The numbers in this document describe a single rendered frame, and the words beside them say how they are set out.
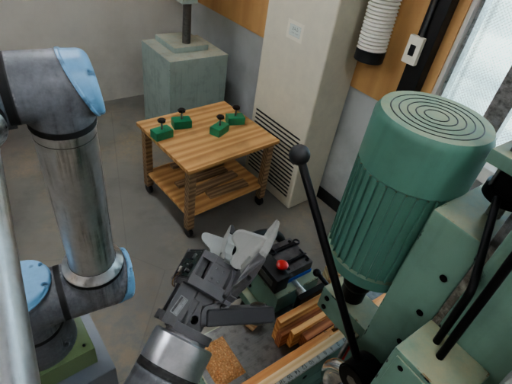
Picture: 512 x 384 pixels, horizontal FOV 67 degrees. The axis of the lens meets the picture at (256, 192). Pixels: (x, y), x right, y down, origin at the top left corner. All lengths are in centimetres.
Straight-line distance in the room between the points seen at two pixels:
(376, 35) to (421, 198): 160
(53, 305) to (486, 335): 93
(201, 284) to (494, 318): 37
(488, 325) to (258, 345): 55
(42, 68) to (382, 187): 55
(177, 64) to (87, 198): 208
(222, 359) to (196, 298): 36
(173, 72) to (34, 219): 129
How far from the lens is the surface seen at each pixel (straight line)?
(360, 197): 64
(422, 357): 57
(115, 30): 367
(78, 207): 87
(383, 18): 212
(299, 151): 62
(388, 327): 74
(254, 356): 95
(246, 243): 56
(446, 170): 58
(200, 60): 293
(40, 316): 113
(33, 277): 112
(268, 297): 101
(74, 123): 74
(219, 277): 58
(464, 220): 59
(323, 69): 220
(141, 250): 235
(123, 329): 205
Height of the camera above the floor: 174
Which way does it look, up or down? 39 degrees down
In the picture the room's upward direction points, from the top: 10 degrees clockwise
